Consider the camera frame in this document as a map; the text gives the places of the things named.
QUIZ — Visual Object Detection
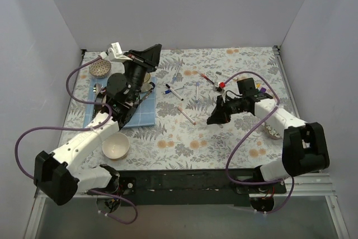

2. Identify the light blue pen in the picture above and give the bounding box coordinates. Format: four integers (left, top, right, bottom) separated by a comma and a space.
171, 65, 181, 83

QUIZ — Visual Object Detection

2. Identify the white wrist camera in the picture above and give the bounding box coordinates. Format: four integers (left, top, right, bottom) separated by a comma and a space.
213, 82, 232, 102
98, 42, 131, 63

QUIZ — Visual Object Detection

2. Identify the orange cap marker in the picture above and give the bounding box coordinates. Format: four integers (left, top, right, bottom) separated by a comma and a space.
177, 106, 196, 125

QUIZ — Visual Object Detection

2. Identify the blue cap pen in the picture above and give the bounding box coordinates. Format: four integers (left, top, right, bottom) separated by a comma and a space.
163, 86, 185, 95

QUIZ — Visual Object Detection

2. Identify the dark rimmed plate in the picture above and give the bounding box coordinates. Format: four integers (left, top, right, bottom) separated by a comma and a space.
94, 87, 107, 112

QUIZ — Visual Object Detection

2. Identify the floral dark bowl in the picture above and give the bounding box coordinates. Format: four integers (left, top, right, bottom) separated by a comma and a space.
264, 123, 282, 140

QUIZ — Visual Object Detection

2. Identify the aluminium frame rail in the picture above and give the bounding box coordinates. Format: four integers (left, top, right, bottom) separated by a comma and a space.
34, 167, 335, 204

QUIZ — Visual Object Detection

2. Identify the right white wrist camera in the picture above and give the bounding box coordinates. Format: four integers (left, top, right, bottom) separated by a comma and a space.
213, 82, 232, 102

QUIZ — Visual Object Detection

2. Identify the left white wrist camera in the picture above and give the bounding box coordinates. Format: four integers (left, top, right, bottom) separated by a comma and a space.
98, 42, 131, 63

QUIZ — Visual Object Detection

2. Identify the floral tablecloth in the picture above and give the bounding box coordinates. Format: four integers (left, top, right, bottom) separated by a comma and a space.
80, 47, 295, 170

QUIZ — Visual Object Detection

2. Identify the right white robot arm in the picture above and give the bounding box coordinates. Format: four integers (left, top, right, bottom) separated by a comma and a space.
206, 78, 330, 193

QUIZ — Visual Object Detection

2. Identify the black cap marker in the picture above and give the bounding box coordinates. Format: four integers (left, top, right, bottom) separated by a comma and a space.
165, 83, 184, 101

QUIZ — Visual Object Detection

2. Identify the patterned grey bowl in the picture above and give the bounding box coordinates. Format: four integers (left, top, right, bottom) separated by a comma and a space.
89, 59, 112, 79

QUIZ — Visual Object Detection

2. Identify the cream mug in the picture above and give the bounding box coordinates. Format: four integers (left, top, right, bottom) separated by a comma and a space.
141, 73, 156, 93

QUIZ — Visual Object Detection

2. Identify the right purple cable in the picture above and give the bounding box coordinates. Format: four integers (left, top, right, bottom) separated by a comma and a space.
223, 71, 295, 214

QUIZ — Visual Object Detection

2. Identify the grey cap marker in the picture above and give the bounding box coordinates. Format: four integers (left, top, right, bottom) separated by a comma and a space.
215, 71, 238, 81

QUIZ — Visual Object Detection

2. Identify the blue checkered placemat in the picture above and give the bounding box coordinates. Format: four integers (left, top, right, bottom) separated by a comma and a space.
83, 78, 156, 129

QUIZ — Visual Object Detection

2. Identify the plain cream bowl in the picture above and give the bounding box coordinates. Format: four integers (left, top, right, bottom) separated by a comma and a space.
102, 133, 130, 160

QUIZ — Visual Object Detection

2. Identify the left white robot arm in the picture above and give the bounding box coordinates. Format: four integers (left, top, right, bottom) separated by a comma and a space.
34, 43, 162, 205

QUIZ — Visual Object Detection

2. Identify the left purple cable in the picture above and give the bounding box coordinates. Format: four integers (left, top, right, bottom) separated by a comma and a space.
14, 54, 139, 224

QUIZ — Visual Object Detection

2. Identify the purple cable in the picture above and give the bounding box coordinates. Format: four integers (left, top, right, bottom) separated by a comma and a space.
14, 54, 139, 224
223, 71, 295, 214

